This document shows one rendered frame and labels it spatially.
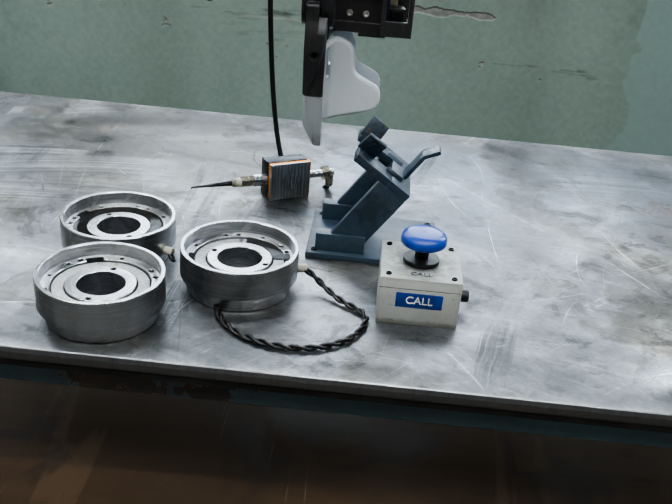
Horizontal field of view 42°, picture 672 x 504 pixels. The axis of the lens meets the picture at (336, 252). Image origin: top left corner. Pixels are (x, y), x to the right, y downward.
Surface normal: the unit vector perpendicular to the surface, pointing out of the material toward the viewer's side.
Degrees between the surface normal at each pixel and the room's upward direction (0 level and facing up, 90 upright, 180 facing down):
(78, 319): 90
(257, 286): 90
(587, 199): 0
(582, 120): 90
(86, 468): 0
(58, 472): 0
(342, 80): 93
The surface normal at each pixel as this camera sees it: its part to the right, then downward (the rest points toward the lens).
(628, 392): 0.08, -0.88
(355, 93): -0.04, 0.50
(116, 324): 0.43, 0.44
